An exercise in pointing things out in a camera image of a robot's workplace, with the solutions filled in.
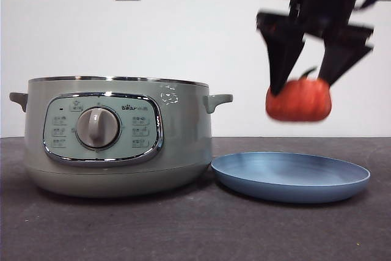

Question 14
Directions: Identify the orange pumpkin with green stem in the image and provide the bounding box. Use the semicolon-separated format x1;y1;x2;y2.
265;67;333;122

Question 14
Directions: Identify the blue round plate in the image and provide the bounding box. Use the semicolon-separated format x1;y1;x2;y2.
211;152;371;204

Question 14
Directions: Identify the pale green electric steamer pot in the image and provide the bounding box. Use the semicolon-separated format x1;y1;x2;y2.
9;76;233;198

